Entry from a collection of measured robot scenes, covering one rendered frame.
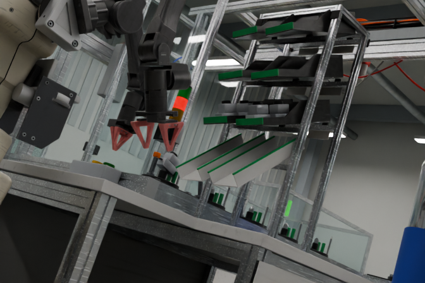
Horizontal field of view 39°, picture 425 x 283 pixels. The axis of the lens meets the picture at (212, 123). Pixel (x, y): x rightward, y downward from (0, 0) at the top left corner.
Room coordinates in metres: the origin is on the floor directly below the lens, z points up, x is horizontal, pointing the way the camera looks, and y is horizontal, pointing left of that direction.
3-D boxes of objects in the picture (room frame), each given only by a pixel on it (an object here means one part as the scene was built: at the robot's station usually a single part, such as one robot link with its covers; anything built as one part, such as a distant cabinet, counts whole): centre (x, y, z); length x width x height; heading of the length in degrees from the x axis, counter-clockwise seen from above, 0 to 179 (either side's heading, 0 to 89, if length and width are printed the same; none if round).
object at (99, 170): (2.02, 0.33, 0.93); 0.21 x 0.07 x 0.06; 42
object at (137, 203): (1.90, 0.23, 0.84); 0.90 x 0.70 x 0.03; 42
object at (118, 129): (1.97, 0.29, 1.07); 0.07 x 0.07 x 0.09; 42
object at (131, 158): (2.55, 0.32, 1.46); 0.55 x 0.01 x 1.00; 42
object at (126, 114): (1.96, 0.28, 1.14); 0.10 x 0.07 x 0.07; 42
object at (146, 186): (2.20, 0.41, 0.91); 0.89 x 0.06 x 0.11; 42
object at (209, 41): (2.34, 0.12, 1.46); 0.03 x 0.03 x 1.00; 42
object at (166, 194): (2.42, -0.25, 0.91); 1.24 x 0.33 x 0.10; 132
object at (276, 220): (1.91, -0.22, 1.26); 0.36 x 0.21 x 0.80; 42
